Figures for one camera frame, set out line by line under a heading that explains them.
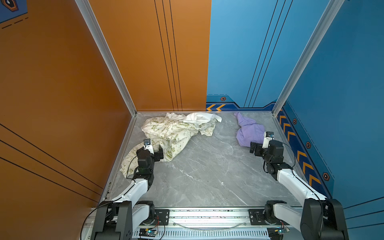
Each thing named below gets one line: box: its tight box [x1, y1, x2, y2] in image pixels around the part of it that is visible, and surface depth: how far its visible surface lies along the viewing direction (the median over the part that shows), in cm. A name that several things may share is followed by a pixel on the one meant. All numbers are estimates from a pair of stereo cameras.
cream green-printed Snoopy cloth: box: [120, 117, 217, 177], surface depth 96 cm
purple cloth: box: [234, 112, 265, 147], surface depth 104 cm
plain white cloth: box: [166, 112, 222, 125], surface depth 104 cm
